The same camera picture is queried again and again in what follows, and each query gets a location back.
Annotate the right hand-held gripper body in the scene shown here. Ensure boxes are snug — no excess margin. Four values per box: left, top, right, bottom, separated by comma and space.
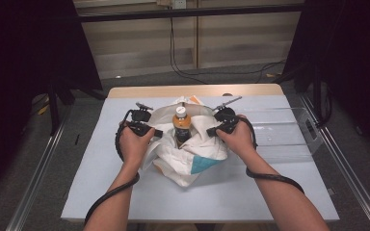
211, 95, 243, 135

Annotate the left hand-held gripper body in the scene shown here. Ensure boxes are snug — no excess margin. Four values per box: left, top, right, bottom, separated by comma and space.
128, 101, 155, 137

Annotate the orange drink bottle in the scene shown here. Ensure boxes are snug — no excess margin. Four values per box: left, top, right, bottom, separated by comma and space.
172, 105, 193, 146

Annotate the white patterned tote bag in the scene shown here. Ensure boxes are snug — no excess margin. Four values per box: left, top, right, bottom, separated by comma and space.
140, 94, 229, 189

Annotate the clear plastic container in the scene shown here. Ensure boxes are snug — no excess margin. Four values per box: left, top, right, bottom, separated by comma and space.
234, 107, 325, 163

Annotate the person's right hand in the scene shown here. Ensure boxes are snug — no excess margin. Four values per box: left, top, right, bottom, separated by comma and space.
215, 115, 258, 163

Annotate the person's left hand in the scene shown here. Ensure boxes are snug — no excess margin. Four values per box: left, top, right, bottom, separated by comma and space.
119, 121, 157, 168

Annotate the white table mat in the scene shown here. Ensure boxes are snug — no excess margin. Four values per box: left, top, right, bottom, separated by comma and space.
60, 94, 340, 223

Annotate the black metal stand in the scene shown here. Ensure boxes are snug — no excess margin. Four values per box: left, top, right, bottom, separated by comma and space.
311, 64, 334, 129
45, 76, 108, 137

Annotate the black horizontal bar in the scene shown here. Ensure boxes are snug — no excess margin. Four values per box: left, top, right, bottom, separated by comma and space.
76, 3, 306, 24

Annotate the black curtain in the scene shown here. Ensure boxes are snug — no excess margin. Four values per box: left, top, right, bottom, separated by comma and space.
281, 0, 370, 163
0, 0, 104, 204

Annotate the black floor cable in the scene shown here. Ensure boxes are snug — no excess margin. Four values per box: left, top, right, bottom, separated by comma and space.
188, 58, 288, 86

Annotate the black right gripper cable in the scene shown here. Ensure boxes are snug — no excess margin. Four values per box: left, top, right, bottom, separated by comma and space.
236, 115, 306, 195

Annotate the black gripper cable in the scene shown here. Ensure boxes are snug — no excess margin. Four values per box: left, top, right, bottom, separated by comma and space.
236, 115, 306, 195
83, 108, 142, 226

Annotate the black hanging cable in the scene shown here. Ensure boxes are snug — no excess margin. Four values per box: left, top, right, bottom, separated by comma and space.
169, 15, 208, 86

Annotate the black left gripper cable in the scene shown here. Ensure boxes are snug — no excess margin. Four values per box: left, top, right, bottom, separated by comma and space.
83, 108, 142, 226

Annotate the metal floor rail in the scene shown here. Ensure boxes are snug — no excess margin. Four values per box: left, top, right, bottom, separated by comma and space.
5, 105, 75, 231
299, 93, 370, 231

